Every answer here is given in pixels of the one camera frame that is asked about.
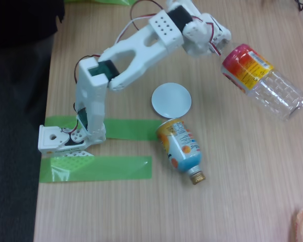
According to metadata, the clear plastic bottle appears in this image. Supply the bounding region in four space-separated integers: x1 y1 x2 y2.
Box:
218 41 303 122

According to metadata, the short green tape strip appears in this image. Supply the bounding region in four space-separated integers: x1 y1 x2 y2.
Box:
44 115 163 142

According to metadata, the white round plate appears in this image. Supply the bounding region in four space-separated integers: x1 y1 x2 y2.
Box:
150 82 192 119

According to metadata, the long green tape strip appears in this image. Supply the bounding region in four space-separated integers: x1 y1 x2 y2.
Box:
39 155 153 184

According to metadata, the orange juice bottle can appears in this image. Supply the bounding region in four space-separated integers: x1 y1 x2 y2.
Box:
155 117 207 186

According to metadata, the green plastic sheet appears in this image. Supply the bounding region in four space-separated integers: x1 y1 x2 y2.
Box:
64 0 138 7

